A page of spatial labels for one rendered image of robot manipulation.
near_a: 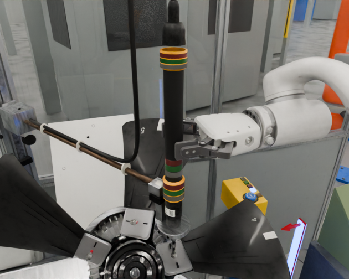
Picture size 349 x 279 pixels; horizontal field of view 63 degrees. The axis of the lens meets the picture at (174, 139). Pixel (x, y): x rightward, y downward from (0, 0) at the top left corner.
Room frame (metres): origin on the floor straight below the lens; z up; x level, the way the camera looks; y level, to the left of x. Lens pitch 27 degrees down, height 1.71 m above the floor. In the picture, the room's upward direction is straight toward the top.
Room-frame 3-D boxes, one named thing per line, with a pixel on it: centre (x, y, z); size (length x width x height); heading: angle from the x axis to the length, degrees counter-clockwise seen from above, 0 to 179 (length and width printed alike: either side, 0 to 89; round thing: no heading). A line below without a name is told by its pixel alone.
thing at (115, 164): (0.64, 0.24, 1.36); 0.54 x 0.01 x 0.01; 52
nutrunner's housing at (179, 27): (0.45, 0.00, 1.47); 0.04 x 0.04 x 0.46
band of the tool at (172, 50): (0.45, 0.00, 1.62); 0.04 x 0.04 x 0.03
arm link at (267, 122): (0.51, -0.16, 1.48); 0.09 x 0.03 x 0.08; 17
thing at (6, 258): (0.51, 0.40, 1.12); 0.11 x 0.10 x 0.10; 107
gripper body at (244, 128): (0.49, -0.10, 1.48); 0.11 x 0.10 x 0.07; 107
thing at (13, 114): (0.84, 0.50, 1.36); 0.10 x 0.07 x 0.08; 52
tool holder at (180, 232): (0.46, 0.01, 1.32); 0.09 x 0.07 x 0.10; 52
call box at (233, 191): (0.84, -0.25, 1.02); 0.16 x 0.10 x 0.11; 17
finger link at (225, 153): (0.44, -0.08, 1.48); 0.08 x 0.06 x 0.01; 9
